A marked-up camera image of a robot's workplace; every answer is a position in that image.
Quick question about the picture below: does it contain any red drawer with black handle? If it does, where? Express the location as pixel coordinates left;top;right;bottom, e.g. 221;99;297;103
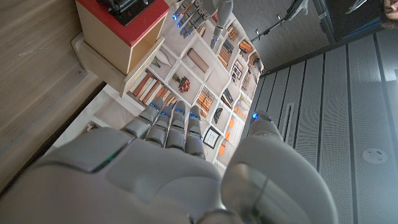
75;0;170;75

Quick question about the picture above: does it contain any person in blue jeans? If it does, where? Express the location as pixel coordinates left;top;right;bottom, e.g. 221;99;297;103
384;0;398;21

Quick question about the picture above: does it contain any printed bookshelf backdrop cloth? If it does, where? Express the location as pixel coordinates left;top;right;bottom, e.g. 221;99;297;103
52;0;265;175

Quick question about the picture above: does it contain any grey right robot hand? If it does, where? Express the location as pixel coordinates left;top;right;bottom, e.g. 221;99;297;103
0;96;340;224

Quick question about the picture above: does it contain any round white ceiling fixture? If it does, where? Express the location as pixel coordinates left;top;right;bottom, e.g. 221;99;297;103
362;148;389;165

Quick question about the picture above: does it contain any black wall mounted bracket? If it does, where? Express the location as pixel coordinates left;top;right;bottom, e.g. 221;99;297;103
251;0;308;44

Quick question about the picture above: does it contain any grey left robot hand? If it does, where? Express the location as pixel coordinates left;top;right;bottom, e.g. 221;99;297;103
172;0;234;49

